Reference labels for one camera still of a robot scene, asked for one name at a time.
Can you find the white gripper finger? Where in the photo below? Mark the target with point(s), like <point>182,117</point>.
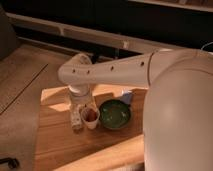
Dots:
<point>76,122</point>

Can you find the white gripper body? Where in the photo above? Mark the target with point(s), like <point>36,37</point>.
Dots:
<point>79,94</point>

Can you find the white ceramic cup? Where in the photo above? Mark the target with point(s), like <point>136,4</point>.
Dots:
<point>90,117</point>

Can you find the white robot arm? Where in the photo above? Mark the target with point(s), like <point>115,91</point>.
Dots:
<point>177,114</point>

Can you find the wooden table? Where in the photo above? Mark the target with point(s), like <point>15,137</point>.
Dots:
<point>57,144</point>

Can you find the green bowl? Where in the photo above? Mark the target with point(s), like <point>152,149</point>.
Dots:
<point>114,114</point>

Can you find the black chair caster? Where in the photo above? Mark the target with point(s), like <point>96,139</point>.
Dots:
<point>12,162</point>

